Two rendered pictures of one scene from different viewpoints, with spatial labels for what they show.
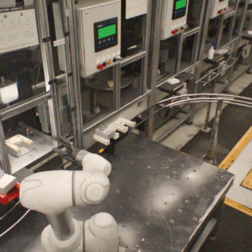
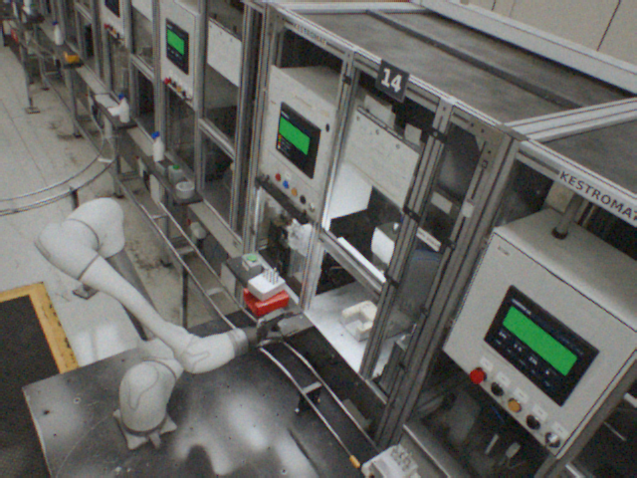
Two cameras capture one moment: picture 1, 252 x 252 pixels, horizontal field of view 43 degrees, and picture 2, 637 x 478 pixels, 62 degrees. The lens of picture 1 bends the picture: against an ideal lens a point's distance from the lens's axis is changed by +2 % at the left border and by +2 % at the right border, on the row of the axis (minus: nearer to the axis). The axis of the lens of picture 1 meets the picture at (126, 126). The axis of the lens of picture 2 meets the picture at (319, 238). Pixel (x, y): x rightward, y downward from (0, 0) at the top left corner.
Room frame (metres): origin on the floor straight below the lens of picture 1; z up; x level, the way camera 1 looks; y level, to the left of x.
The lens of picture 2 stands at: (1.89, -0.92, 2.49)
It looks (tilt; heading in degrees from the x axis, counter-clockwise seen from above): 35 degrees down; 102
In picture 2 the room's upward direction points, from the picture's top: 11 degrees clockwise
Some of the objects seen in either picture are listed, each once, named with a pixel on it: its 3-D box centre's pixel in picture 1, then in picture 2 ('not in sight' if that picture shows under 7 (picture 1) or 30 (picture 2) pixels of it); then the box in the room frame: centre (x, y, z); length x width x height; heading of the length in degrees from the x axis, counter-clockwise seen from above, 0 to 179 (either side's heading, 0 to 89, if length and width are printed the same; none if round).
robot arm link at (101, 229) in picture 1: (102, 233); (144, 391); (1.15, 0.11, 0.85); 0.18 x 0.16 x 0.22; 96
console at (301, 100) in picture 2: not in sight; (318, 139); (1.43, 0.93, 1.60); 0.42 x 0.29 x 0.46; 144
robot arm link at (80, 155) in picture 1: (83, 158); (236, 343); (1.44, 0.24, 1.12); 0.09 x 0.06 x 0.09; 144
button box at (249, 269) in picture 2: not in sight; (252, 268); (1.26, 0.80, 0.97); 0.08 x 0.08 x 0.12; 54
